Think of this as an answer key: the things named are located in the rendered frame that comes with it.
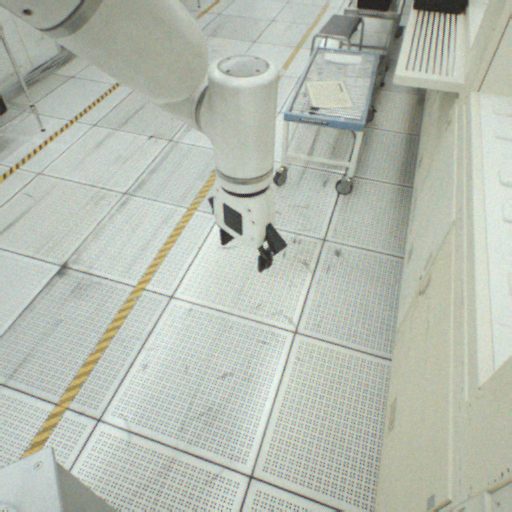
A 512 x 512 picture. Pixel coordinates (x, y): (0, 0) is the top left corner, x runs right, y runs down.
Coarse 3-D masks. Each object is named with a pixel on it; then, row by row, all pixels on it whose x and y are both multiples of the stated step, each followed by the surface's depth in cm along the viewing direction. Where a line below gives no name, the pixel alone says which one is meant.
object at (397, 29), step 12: (396, 0) 327; (348, 12) 316; (360, 12) 313; (372, 12) 311; (384, 12) 309; (396, 12) 380; (396, 24) 313; (396, 36) 393; (372, 48) 330; (384, 48) 327
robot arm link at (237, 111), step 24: (216, 72) 46; (240, 72) 46; (264, 72) 46; (216, 96) 47; (240, 96) 46; (264, 96) 47; (216, 120) 50; (240, 120) 48; (264, 120) 49; (216, 144) 53; (240, 144) 50; (264, 144) 51; (240, 168) 53; (264, 168) 54
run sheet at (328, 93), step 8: (328, 80) 234; (336, 80) 234; (344, 80) 234; (312, 88) 228; (320, 88) 228; (328, 88) 228; (336, 88) 228; (344, 88) 228; (312, 96) 222; (320, 96) 222; (328, 96) 222; (336, 96) 222; (344, 96) 222; (312, 104) 215; (320, 104) 216; (328, 104) 216; (336, 104) 216; (344, 104) 216; (352, 104) 216
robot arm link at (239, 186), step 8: (216, 168) 56; (272, 168) 56; (216, 176) 57; (224, 176) 55; (264, 176) 55; (272, 176) 57; (224, 184) 56; (232, 184) 55; (240, 184) 55; (248, 184) 55; (256, 184) 55; (264, 184) 56; (240, 192) 56; (248, 192) 56
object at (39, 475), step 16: (48, 448) 73; (16, 464) 71; (32, 464) 71; (48, 464) 71; (0, 480) 70; (16, 480) 70; (32, 480) 70; (48, 480) 70; (64, 480) 76; (80, 480) 86; (0, 496) 68; (16, 496) 68; (32, 496) 68; (48, 496) 68; (64, 496) 73; (80, 496) 82; (96, 496) 94
